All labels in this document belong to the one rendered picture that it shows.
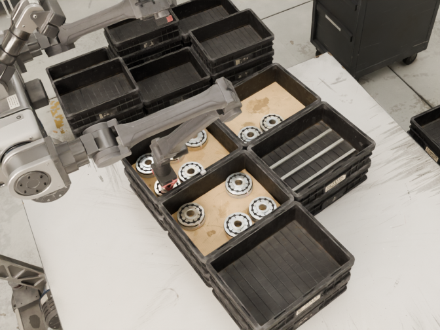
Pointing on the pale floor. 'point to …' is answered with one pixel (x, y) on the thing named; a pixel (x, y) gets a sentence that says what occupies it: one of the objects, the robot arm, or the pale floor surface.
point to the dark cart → (372, 31)
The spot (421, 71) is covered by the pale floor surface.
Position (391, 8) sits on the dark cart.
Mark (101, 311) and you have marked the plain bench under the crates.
